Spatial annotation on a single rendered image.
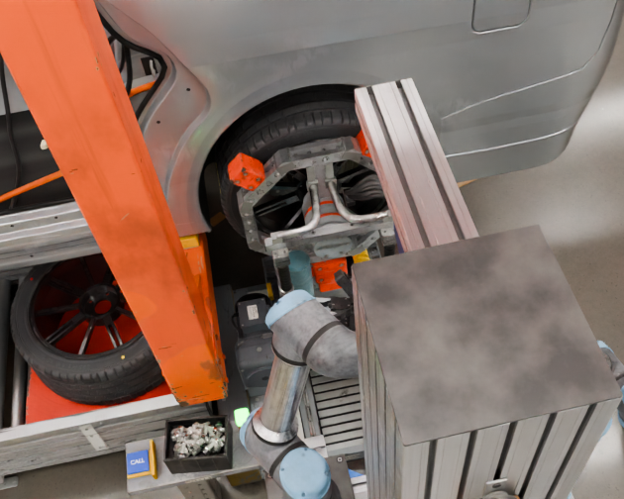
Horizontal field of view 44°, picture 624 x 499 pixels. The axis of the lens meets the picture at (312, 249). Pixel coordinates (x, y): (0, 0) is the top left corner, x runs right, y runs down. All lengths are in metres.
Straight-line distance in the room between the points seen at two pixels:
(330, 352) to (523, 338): 0.73
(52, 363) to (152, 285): 0.92
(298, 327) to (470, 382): 0.79
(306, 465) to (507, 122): 1.32
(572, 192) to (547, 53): 1.43
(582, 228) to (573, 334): 2.75
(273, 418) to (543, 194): 2.22
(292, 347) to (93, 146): 0.59
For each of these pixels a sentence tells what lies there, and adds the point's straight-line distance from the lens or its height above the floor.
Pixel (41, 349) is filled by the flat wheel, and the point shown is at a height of 0.50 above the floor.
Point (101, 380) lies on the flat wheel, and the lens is 2.81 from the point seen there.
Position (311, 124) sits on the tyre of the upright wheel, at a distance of 2.37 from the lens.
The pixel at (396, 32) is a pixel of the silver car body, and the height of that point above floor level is 1.45.
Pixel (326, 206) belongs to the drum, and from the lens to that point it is 2.47.
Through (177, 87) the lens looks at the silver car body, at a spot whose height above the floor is 1.38.
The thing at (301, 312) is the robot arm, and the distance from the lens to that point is 1.64.
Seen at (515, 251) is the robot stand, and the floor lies 2.03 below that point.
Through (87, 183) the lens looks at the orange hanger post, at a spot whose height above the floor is 1.62.
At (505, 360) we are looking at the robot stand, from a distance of 0.91.
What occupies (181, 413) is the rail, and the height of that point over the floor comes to 0.32.
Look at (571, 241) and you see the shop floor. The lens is 3.62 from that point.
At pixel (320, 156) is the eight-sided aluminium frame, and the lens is 2.35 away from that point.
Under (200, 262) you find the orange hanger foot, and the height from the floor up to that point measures 0.68.
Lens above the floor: 2.82
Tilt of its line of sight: 53 degrees down
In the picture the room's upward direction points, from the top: 8 degrees counter-clockwise
